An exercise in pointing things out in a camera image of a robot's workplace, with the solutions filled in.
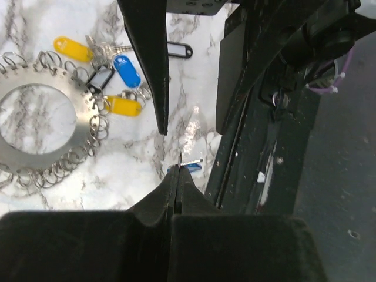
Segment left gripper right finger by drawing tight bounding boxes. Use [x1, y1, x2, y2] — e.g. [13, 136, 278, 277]
[167, 167, 327, 281]

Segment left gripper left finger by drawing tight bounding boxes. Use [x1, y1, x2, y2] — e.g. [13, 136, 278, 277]
[1, 167, 178, 281]

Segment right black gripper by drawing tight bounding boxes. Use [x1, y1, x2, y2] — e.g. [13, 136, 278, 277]
[118, 0, 228, 135]

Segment blue key tag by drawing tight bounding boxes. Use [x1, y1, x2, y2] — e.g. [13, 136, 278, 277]
[166, 151, 203, 173]
[113, 55, 141, 88]

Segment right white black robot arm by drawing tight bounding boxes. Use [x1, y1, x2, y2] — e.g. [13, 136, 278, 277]
[118, 1, 375, 134]

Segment black key tag with key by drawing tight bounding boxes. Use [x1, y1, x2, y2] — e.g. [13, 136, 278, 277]
[167, 41, 193, 59]

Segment upper yellow key tag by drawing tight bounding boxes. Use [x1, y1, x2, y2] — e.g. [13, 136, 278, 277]
[53, 36, 93, 63]

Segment yellow key tag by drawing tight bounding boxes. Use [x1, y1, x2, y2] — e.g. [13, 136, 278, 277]
[53, 36, 93, 63]
[105, 96, 143, 117]

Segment lower yellow key tag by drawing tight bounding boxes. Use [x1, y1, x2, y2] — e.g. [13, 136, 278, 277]
[105, 96, 143, 117]

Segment black mounting base rail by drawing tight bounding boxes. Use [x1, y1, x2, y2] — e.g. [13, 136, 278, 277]
[205, 40, 358, 214]

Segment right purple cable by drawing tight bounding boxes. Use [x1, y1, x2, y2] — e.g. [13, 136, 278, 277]
[305, 46, 355, 95]

